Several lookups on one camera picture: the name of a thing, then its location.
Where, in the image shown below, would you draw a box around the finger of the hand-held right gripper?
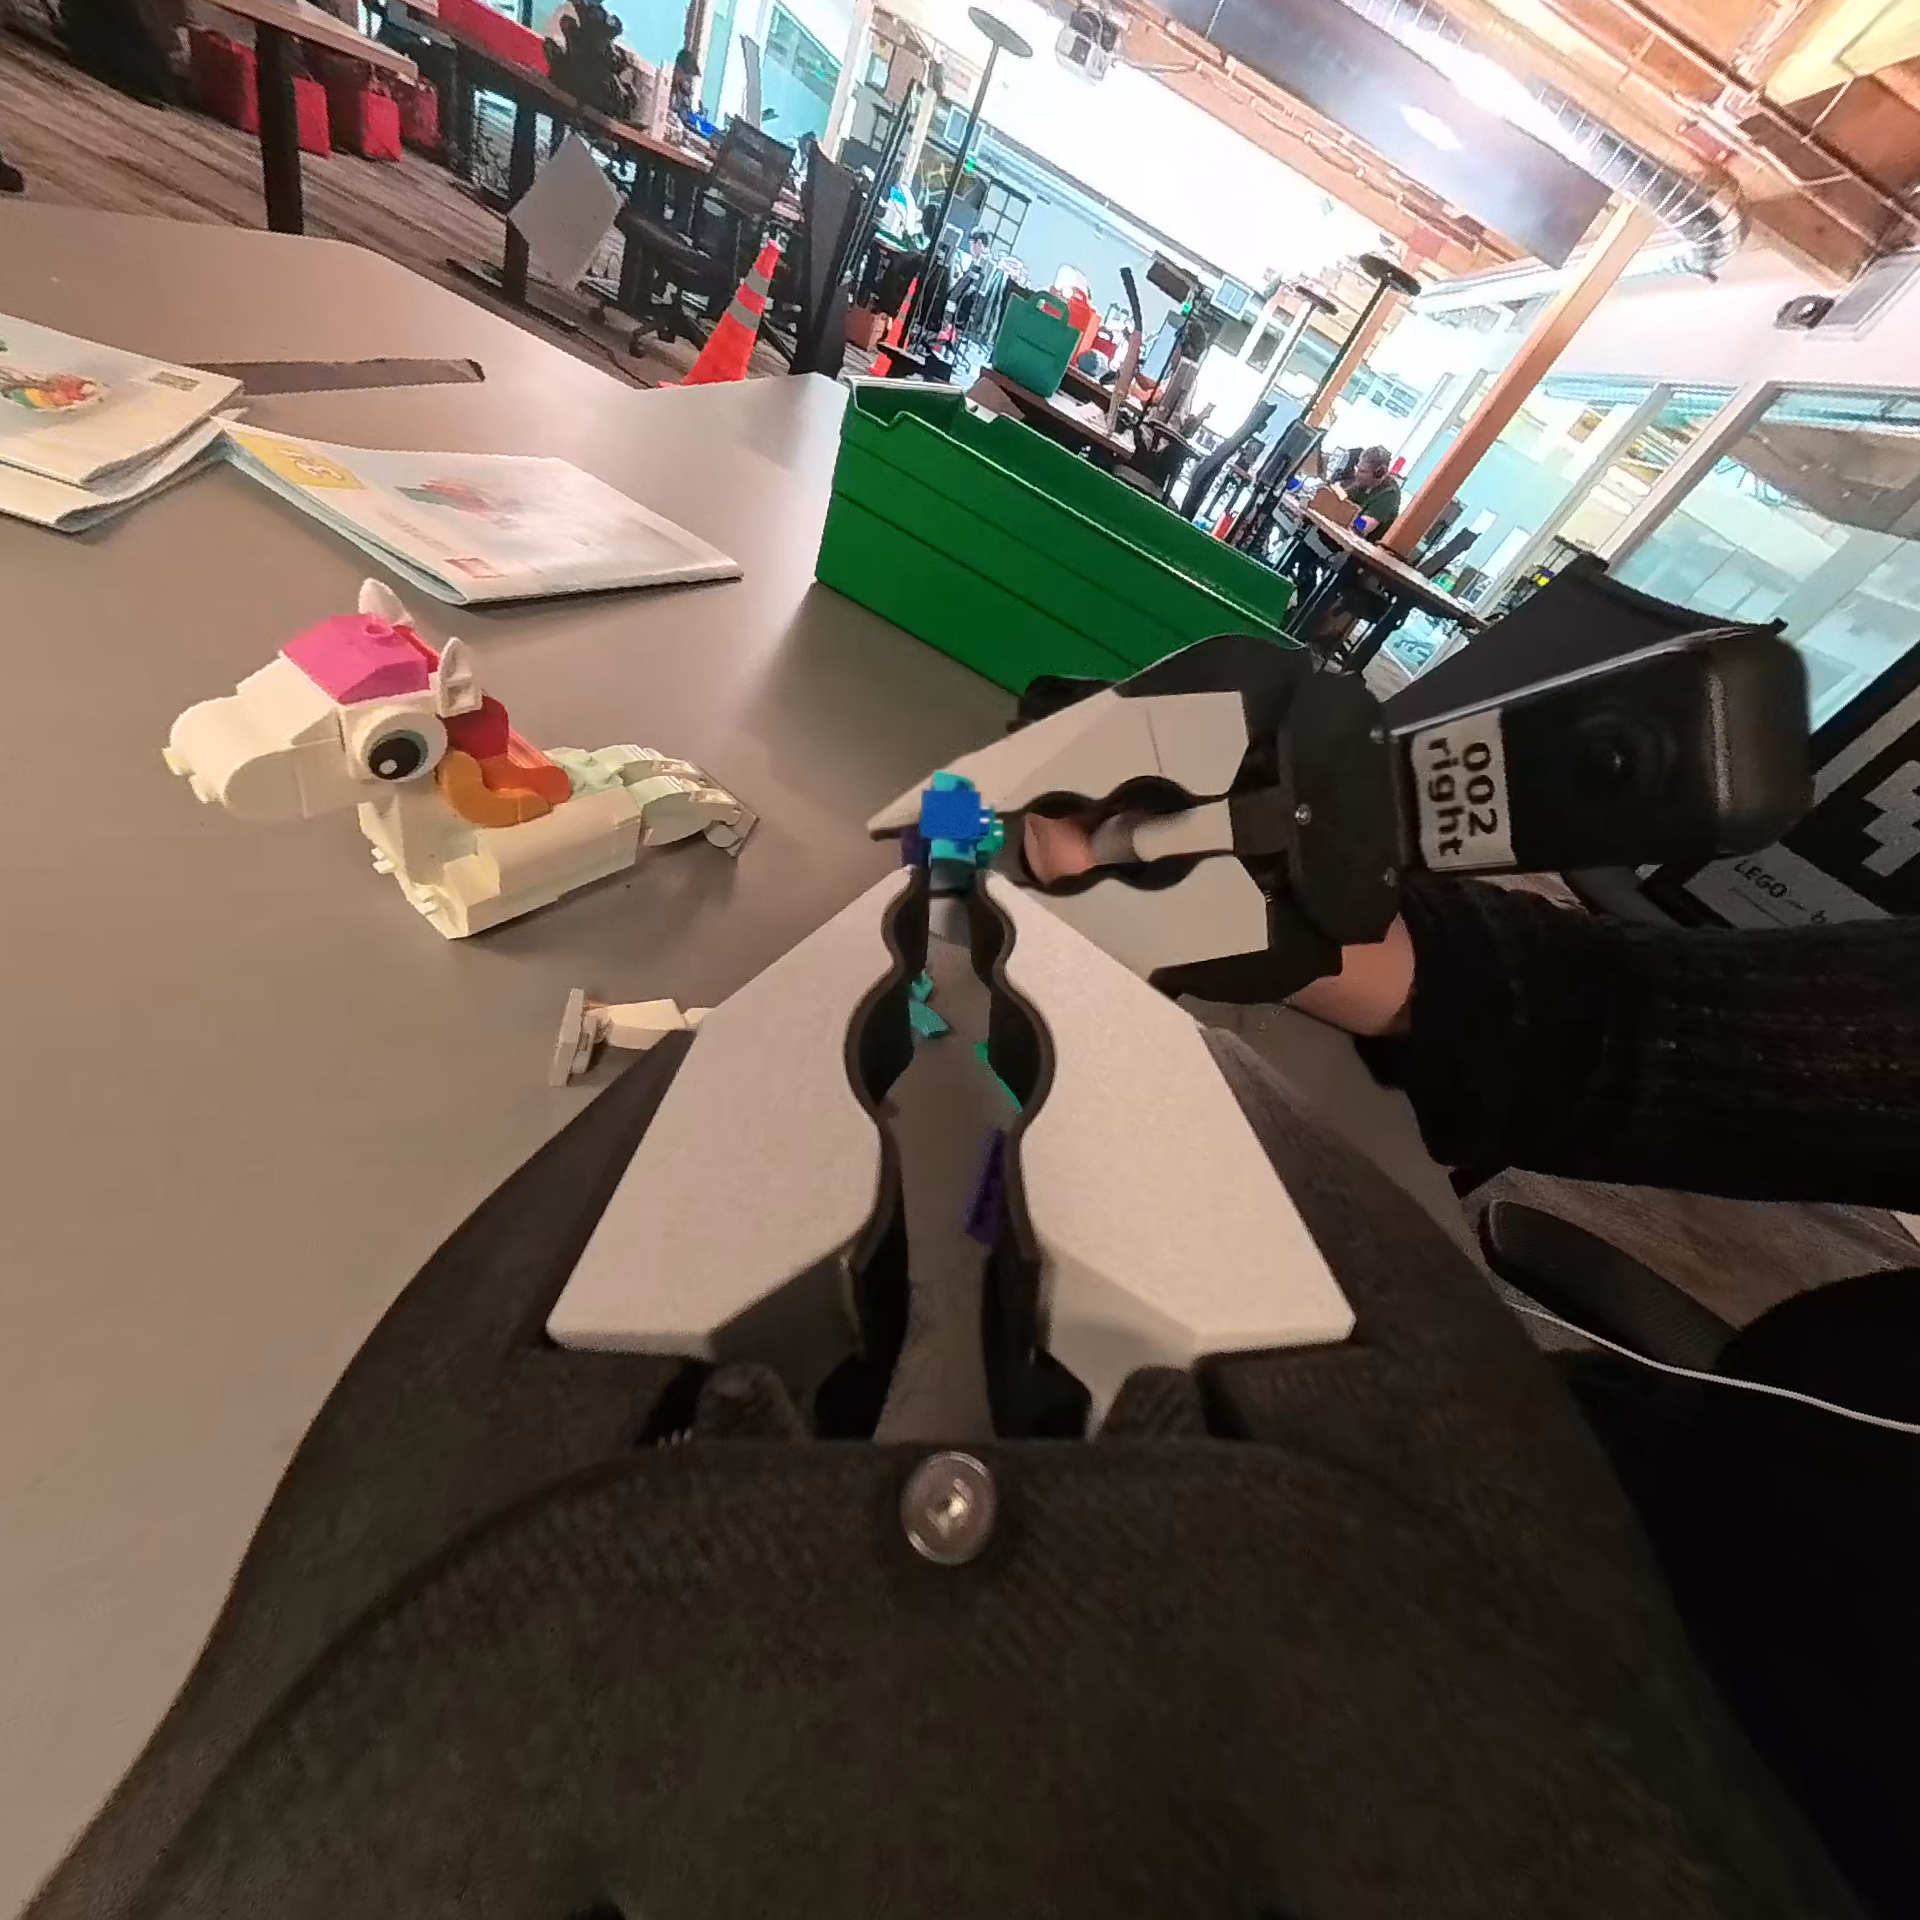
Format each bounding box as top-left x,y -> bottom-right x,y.
1020,795 -> 1311,993
867,681 -> 1251,845

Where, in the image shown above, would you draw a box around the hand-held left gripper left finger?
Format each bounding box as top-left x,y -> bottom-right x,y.
546,871 -> 922,1362

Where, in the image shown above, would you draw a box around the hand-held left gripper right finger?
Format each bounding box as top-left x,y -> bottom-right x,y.
968,871 -> 1356,1401

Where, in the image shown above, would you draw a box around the teal and blue lego assembly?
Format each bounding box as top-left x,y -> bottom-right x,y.
897,768 -> 1004,904

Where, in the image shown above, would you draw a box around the person's right forearm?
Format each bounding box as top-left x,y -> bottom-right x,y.
1359,872 -> 1920,1203

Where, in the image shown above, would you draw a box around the small white lego leg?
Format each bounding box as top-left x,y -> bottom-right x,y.
544,984 -> 715,1090

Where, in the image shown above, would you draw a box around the white lego unicorn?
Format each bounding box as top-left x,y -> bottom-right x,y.
164,577 -> 762,944

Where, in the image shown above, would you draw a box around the lego instruction booklet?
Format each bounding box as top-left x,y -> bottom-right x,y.
222,423 -> 745,607

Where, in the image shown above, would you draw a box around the black mesh chair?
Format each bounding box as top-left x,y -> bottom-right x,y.
1387,551 -> 1791,723

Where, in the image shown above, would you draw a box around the green plastic bin stack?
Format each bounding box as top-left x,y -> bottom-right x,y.
814,375 -> 1303,701

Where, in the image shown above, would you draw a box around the black and white tag board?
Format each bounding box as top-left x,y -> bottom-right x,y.
1641,718 -> 1920,935

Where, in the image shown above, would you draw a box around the green tote bag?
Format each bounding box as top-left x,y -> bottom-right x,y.
987,293 -> 1114,399

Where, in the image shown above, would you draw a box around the black chair armrest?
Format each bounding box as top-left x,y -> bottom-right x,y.
1474,1198 -> 1730,1370

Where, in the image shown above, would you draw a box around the black office chair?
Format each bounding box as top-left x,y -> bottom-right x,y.
614,117 -> 801,359

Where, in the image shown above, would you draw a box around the black floor lamp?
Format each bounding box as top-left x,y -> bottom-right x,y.
930,5 -> 1041,307

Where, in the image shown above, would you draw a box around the white panel stand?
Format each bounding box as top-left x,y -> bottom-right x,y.
507,134 -> 622,297

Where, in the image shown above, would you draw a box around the row of red bags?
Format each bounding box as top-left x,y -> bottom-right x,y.
188,27 -> 449,163

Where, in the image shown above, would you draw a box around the stacked pale instruction booklets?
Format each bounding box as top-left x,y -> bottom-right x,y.
0,311 -> 248,536

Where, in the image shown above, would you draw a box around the white cable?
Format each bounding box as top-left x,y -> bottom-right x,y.
1499,1288 -> 1920,1437

